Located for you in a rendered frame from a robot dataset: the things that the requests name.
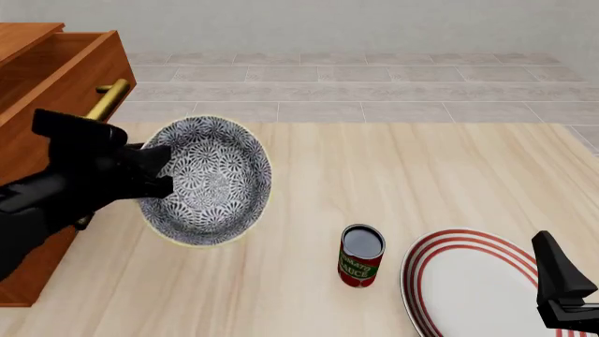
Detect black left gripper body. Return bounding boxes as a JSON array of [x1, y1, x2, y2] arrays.
[[48, 135, 147, 212]]

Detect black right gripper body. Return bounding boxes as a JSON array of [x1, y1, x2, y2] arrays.
[[536, 296, 599, 331]]

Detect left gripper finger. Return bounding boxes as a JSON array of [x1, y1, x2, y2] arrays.
[[139, 175, 175, 200], [124, 142, 173, 179]]

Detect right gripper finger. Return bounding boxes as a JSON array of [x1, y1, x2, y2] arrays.
[[530, 229, 599, 306]]

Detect black white patterned bowl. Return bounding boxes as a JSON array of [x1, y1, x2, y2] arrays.
[[137, 115, 274, 249]]

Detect wooden cabinet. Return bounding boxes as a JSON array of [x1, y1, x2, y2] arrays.
[[0, 22, 138, 309]]

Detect white plate with red rings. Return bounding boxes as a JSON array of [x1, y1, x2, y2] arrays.
[[399, 227, 599, 337]]

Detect open wooden drawer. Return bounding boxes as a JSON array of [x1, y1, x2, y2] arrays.
[[0, 30, 138, 183]]

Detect red tomato sauce tin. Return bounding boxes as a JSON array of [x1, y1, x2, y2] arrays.
[[337, 223, 387, 289]]

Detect brass drawer handle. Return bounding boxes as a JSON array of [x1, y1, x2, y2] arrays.
[[85, 78, 132, 123]]

